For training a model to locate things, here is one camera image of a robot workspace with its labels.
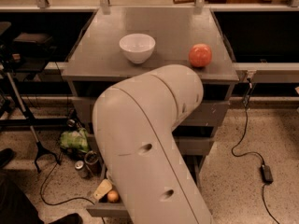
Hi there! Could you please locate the black reacher grabber tool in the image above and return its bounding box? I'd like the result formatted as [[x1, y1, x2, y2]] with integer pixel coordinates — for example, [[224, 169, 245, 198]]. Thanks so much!
[[3, 68, 61, 173]]

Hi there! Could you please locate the black shoe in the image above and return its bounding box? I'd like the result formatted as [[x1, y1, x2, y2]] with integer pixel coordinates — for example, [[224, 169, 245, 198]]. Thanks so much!
[[0, 148, 15, 168]]

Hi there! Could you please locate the silver soda can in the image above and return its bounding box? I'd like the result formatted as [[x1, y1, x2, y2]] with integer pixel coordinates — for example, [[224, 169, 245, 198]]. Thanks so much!
[[75, 161, 89, 178]]

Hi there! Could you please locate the black power cable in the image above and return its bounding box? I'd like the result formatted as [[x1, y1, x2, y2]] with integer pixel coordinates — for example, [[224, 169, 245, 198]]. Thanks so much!
[[230, 75, 281, 224]]

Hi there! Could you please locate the brown tin can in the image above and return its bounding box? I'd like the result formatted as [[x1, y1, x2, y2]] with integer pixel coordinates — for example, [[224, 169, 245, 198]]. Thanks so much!
[[84, 151, 101, 175]]

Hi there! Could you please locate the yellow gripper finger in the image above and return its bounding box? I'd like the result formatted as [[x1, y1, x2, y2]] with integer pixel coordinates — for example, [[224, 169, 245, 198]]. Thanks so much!
[[93, 179, 112, 201]]

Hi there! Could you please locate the black power adapter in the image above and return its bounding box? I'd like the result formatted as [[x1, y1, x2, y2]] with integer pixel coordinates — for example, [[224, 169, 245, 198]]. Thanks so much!
[[261, 164, 274, 184]]

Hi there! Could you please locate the grey drawer cabinet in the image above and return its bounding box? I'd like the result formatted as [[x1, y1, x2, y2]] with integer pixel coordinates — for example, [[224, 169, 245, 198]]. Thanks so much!
[[61, 6, 239, 161]]

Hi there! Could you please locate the black floor cable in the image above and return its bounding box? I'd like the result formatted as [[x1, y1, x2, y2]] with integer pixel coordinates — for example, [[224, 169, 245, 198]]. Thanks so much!
[[39, 161, 107, 224]]

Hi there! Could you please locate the black box on shelf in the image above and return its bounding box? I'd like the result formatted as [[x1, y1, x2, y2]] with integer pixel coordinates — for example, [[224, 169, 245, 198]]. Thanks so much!
[[13, 33, 53, 52]]

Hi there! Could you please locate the dark clothed leg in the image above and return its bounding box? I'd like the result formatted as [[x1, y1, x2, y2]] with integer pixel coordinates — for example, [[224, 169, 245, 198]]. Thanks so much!
[[0, 172, 83, 224]]

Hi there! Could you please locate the grey bottom drawer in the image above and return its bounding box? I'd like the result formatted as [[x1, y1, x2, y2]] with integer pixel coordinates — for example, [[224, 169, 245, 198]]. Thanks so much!
[[86, 152, 206, 219]]

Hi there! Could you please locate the white ceramic bowl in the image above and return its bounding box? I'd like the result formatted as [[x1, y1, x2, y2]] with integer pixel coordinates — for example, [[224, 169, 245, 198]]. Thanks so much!
[[119, 34, 156, 63]]

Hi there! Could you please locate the green chip bag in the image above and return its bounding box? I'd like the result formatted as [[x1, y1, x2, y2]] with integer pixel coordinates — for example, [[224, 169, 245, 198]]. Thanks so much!
[[59, 128, 90, 153]]

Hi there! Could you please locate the small orange fruit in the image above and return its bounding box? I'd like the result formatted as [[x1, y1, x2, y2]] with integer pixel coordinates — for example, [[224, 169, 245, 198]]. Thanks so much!
[[107, 190, 120, 203]]

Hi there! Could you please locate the red apple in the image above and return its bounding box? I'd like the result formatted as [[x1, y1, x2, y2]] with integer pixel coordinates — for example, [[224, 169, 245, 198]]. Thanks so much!
[[189, 44, 212, 67]]

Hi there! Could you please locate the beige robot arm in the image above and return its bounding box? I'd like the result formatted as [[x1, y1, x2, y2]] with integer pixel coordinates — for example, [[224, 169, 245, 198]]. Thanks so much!
[[93, 64, 213, 224]]

